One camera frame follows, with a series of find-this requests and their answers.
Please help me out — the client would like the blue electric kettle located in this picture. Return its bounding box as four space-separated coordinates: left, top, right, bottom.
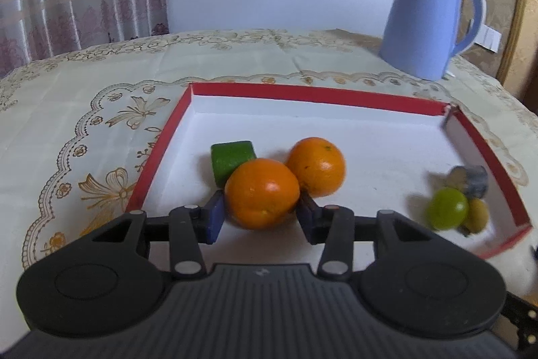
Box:
378 0 488 81

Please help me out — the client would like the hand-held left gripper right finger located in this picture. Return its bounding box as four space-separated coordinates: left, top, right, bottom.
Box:
296 192 434 280

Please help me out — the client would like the red cardboard box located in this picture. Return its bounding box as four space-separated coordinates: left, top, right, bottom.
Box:
125 81 534 261

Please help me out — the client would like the white light switch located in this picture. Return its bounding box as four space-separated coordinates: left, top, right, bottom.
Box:
474 24 502 51

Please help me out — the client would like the grey cylinder block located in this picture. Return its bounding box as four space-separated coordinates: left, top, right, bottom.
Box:
446 164 489 199

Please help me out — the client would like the small yellow fruit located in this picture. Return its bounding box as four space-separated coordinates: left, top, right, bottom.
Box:
462 198 491 235

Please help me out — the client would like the green lime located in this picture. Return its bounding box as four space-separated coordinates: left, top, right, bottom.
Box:
427 187 470 229

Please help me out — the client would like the green cucumber piece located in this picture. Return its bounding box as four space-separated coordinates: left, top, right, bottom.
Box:
210 140 257 188

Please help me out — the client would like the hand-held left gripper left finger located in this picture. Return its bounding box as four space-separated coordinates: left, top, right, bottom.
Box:
100 190 226 281

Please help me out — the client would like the orange mandarin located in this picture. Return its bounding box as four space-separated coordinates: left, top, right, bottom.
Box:
285 136 347 199
224 158 302 230

